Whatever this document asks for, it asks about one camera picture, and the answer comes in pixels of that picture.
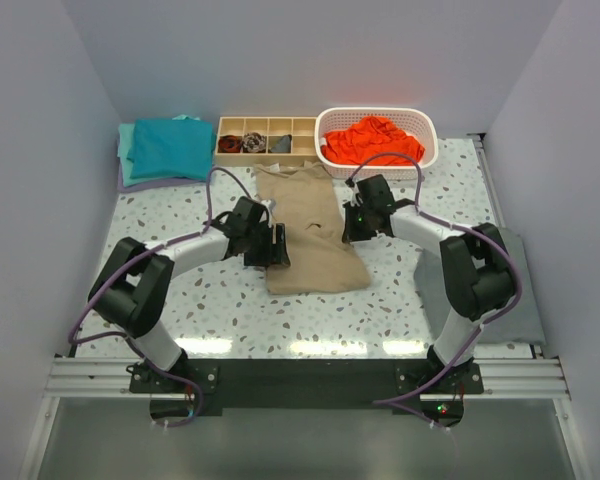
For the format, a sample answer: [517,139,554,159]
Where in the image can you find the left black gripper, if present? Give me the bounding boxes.
[244,223,289,268]

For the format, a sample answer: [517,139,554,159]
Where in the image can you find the beige t shirt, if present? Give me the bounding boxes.
[255,162,371,295]

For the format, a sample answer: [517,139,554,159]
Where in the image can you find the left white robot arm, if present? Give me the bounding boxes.
[88,196,291,392]

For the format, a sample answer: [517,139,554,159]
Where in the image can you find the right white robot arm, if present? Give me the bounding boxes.
[343,175,522,393]

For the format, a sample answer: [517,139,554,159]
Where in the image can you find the orange t shirt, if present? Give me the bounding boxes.
[321,116,426,165]

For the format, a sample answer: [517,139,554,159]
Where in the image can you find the grey folded cloth piece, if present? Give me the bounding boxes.
[269,134,292,154]

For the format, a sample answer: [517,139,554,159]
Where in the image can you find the patterned rolled socks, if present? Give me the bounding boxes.
[242,131,267,154]

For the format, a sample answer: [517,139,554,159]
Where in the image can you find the wooden compartment organizer tray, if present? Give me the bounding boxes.
[214,116,318,167]

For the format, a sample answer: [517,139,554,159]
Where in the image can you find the red black rolled socks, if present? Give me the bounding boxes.
[218,135,242,154]

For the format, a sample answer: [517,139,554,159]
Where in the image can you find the white plastic laundry basket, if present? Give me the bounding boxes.
[314,106,439,180]

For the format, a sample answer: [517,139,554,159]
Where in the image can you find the folded teal t shirt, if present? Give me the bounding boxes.
[128,117,217,182]

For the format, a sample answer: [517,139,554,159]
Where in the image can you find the folded light turquoise shirt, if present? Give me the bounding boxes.
[116,114,201,176]

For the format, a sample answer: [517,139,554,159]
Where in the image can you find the folded grey t shirt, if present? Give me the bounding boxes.
[414,228,546,345]

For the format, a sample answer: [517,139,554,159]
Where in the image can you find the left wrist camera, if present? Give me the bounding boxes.
[260,199,276,226]

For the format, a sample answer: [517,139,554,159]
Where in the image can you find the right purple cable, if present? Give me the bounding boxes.
[344,152,525,431]

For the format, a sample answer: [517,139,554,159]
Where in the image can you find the purple cable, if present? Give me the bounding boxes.
[344,152,525,431]
[67,166,254,429]

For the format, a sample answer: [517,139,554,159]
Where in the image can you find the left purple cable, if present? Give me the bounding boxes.
[67,166,254,429]

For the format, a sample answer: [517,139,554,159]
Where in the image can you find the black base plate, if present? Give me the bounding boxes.
[128,357,485,427]

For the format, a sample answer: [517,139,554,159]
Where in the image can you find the aluminium rail frame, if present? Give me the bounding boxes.
[17,134,594,480]

